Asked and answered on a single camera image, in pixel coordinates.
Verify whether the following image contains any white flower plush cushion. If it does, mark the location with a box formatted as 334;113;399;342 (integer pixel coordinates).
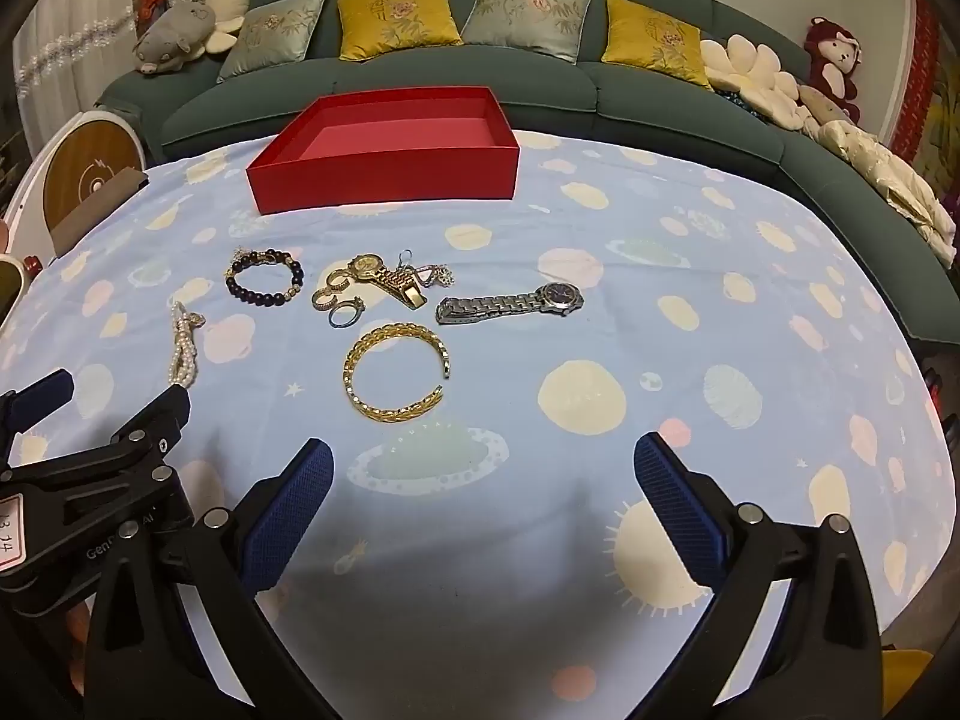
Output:
701;34;815;132

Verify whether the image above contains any silver necklace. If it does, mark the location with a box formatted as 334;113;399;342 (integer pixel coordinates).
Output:
397;249;456;292

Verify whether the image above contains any dark patterned cloth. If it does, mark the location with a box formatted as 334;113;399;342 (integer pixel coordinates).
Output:
712;86;773;121

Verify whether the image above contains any cream quilted cloth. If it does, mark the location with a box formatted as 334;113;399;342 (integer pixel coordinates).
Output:
817;120;960;267

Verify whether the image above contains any white device with wooden disc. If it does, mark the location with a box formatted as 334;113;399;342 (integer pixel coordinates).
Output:
0;109;147;263

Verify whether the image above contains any dark beaded bracelet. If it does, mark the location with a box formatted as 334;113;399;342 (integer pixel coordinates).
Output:
225;247;307;308

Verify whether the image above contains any white pearl bracelet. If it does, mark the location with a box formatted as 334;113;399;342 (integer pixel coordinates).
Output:
166;300;207;391

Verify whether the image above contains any green curved sofa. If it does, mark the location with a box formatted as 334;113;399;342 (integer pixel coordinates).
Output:
96;0;960;342

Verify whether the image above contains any red cardboard box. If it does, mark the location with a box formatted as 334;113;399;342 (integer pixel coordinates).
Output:
246;86;521;215

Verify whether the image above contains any brown cardboard piece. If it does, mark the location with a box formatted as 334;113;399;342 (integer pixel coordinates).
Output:
52;169;151;256

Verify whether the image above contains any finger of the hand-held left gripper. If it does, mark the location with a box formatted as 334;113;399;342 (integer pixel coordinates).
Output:
0;369;76;466
0;385;190;500

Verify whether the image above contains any blue planet print tablecloth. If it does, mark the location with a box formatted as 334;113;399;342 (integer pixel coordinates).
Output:
0;127;947;720

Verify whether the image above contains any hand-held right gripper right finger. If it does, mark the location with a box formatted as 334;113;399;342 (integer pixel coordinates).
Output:
634;433;884;720

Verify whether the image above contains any red hanging banner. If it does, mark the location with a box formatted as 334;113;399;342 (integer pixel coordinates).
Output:
889;0;938;166

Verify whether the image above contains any gold chain bangle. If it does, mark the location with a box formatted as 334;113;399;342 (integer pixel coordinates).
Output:
343;322;453;421

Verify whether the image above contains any yellow embroidered cushion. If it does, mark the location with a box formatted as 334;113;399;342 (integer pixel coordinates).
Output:
337;0;464;62
601;0;713;87

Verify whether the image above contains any grey plush animal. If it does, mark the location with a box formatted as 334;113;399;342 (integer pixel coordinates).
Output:
133;0;218;76

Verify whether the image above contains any beige plush toy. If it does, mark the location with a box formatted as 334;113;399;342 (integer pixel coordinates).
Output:
796;84;852;125

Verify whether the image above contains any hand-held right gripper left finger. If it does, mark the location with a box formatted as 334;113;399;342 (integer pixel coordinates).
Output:
84;437;335;720

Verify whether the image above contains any grey embroidered cushion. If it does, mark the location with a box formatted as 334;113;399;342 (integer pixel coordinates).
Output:
460;0;594;65
217;0;332;83

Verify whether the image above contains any red monkey plush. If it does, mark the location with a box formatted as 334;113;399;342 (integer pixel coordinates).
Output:
804;16;863;123

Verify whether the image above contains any white beaded curtain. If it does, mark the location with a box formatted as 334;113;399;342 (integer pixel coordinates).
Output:
15;0;181;158

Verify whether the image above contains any gold wristwatch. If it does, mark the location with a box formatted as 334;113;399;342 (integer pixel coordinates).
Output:
345;253;422;310

